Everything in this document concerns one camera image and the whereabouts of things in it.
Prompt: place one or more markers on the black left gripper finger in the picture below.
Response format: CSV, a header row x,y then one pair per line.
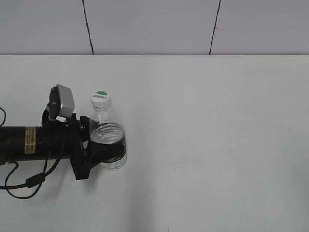
x,y
84,128
107,155

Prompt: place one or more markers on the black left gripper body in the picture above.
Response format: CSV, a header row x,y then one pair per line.
x,y
79,159

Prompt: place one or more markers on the clear plastic water bottle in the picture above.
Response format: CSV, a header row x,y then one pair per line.
x,y
106,127

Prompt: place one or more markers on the white green bottle cap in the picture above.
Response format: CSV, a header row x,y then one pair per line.
x,y
100,99

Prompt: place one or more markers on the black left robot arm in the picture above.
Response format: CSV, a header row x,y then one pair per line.
x,y
59,140

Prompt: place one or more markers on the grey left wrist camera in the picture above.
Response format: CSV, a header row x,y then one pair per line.
x,y
61,104

